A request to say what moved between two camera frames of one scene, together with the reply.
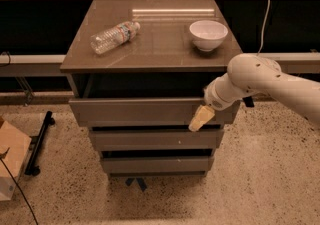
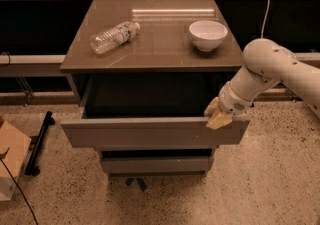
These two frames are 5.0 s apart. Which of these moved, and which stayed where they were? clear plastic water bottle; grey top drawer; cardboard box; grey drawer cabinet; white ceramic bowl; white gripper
Moved: white gripper; grey top drawer
Stayed: clear plastic water bottle; cardboard box; grey drawer cabinet; white ceramic bowl
